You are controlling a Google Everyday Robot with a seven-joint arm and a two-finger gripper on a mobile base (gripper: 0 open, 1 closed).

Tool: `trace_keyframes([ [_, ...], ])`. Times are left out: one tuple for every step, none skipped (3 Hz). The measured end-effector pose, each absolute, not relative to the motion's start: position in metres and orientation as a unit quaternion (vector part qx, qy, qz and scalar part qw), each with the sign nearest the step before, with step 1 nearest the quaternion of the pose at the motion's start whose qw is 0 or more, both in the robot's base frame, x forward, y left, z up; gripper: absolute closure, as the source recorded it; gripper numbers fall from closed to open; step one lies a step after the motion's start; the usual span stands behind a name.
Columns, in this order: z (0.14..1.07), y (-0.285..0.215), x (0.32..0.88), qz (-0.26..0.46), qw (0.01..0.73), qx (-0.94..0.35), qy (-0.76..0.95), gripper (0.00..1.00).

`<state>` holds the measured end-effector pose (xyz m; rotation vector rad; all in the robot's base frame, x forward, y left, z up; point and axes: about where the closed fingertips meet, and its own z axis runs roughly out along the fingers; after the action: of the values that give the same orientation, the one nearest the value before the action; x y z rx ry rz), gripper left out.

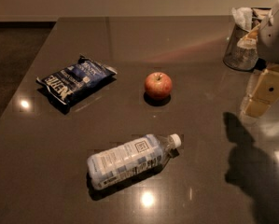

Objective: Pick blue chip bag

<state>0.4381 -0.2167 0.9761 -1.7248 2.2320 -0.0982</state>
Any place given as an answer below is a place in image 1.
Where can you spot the wire mesh cup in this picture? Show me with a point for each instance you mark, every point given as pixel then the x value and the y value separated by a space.
pixel 239 59

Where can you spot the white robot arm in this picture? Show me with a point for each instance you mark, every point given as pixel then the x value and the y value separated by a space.
pixel 263 88

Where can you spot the blue chip bag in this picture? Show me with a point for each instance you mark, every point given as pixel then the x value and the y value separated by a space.
pixel 77 80

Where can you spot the red apple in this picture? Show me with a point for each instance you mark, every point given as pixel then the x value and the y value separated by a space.
pixel 158 86

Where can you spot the white crumpled napkin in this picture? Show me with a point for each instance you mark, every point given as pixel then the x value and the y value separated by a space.
pixel 243 17

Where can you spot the clear plastic water bottle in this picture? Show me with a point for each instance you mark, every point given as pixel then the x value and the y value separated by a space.
pixel 117 164

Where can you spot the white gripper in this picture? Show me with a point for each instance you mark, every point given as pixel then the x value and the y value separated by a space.
pixel 274 41

